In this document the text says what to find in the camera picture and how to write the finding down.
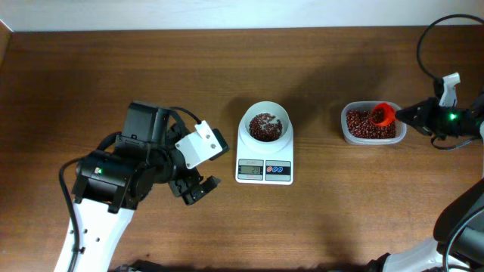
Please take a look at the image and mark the orange measuring scoop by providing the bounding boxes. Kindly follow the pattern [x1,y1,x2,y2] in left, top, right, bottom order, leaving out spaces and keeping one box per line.
[370,103,396,127]

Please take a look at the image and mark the red beans in bowl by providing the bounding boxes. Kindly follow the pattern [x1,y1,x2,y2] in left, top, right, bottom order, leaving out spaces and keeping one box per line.
[249,113,283,142]

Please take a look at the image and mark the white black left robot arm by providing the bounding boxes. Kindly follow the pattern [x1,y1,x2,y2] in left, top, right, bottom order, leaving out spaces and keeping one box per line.
[55,101,229,271]

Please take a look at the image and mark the white plastic bowl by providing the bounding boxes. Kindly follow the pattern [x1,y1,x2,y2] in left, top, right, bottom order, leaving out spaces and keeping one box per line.
[241,101,293,144]

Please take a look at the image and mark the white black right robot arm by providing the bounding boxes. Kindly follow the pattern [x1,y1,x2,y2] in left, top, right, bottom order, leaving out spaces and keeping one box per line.
[362,94,483,272]

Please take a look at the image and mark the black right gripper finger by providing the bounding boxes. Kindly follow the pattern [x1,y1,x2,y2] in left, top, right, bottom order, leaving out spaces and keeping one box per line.
[396,115,422,131]
[395,102,420,117]

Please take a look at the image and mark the clear plastic food container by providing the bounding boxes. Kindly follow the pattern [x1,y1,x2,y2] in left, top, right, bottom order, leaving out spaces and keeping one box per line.
[341,101,407,145]

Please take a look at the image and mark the red adzuki beans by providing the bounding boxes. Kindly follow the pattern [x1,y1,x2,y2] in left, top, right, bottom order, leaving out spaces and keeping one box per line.
[346,110,396,139]

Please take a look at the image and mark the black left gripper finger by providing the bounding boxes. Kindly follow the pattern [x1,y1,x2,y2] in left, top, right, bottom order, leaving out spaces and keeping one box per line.
[169,177,203,197]
[182,176,222,206]

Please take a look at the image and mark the white digital kitchen scale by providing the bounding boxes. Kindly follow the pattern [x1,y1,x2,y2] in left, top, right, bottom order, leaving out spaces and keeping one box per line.
[235,113,294,185]

